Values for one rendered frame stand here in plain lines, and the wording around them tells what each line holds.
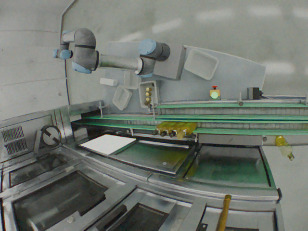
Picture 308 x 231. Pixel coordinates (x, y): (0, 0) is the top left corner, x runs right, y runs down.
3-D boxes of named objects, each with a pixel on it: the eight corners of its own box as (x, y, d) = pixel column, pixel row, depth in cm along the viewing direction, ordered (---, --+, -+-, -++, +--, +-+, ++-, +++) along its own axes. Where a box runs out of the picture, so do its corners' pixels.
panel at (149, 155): (106, 136, 134) (79, 147, 106) (106, 133, 134) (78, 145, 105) (195, 148, 87) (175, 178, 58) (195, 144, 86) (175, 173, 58)
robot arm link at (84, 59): (160, 59, 86) (75, 44, 50) (155, 80, 92) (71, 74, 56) (149, 57, 94) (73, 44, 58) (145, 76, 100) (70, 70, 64)
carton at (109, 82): (104, 78, 151) (100, 78, 146) (117, 80, 141) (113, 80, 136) (104, 83, 153) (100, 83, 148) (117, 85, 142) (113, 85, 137)
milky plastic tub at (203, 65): (211, 82, 94) (210, 81, 87) (186, 69, 102) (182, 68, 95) (221, 61, 87) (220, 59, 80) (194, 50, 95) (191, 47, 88)
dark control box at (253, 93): (247, 98, 81) (248, 99, 74) (246, 87, 80) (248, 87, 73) (257, 98, 77) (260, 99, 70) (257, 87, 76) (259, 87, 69)
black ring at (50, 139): (62, 143, 113) (44, 149, 96) (57, 122, 109) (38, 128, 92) (64, 144, 111) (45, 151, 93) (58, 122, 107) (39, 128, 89)
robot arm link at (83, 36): (84, 22, 47) (58, 30, 70) (79, 44, 51) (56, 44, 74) (104, 26, 56) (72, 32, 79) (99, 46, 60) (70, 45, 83)
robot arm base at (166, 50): (154, 43, 99) (147, 40, 90) (171, 42, 91) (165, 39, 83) (152, 61, 103) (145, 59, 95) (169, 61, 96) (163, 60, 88)
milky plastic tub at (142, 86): (146, 106, 128) (140, 108, 120) (143, 83, 124) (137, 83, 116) (162, 106, 118) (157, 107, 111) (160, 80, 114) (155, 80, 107)
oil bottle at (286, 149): (275, 144, 65) (287, 163, 43) (275, 135, 64) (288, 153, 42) (282, 143, 62) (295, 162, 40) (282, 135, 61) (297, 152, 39)
